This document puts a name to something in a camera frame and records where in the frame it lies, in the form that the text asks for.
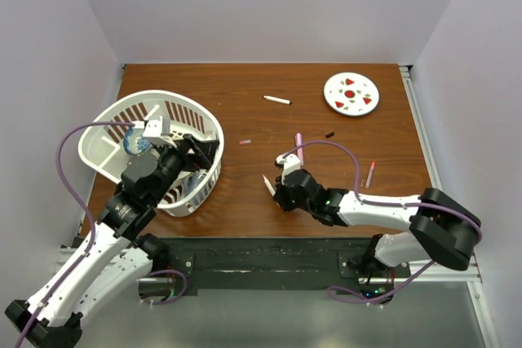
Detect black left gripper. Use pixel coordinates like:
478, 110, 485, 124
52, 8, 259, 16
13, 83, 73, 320
148, 133, 219, 205

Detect white thin pen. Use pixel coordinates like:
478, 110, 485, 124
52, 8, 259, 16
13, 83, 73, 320
262, 174, 276, 196

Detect pink highlighter pen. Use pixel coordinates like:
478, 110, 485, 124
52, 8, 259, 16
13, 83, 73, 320
294, 133, 304, 164

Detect white marker with black end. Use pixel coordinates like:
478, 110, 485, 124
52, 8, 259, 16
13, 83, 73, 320
263, 95, 292, 105

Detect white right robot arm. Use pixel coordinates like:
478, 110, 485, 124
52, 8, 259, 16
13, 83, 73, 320
267, 169, 480, 277

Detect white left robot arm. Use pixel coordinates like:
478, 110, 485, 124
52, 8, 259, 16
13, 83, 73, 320
5, 134, 223, 347

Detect slim pink red-tipped pen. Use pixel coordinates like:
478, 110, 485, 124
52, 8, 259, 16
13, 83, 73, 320
365, 161, 376, 189

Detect blue patterned dish in basket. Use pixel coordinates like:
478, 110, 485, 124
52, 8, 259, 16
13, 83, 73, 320
184, 172, 206, 195

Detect blue white porcelain bowl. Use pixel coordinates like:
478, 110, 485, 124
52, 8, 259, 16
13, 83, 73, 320
122, 126, 153, 156

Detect white plastic basket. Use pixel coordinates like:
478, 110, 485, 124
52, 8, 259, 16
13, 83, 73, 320
77, 90, 224, 217

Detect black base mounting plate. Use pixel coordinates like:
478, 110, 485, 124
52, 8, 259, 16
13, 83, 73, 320
136, 234, 410, 297

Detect white watermelon pattern plate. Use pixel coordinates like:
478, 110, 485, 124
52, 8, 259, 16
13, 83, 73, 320
323, 72, 380, 117

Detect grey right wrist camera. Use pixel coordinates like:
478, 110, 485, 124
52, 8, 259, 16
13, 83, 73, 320
274, 153, 302, 181

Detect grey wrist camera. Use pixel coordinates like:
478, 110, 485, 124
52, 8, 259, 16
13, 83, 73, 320
274, 153, 302, 181
143, 116, 172, 146

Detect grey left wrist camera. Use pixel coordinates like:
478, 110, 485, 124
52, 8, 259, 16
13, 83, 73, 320
143, 116, 172, 146

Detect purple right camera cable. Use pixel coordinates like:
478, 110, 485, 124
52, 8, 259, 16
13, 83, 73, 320
285, 140, 484, 305

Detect purple camera cable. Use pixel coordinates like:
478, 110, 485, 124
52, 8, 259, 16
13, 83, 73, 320
285, 140, 484, 305
14, 121, 138, 348

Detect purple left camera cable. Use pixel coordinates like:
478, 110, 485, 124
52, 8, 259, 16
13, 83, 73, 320
14, 121, 138, 348

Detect aluminium frame rail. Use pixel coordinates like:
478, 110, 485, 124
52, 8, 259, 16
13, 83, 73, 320
399, 65, 502, 347

